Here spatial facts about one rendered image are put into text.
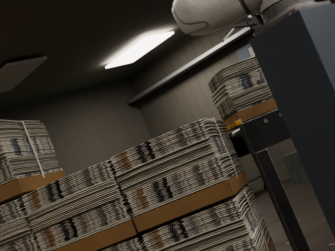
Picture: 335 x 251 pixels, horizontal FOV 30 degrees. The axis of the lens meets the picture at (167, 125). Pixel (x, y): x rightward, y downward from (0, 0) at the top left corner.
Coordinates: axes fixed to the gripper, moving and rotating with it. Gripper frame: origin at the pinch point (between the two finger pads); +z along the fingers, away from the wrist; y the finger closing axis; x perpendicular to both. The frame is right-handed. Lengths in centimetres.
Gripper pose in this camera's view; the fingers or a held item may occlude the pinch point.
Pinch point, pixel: (237, 50)
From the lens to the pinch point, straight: 262.9
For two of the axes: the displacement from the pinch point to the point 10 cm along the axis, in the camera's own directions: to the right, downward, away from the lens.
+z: -6.4, 7.5, -1.7
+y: 7.6, 6.5, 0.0
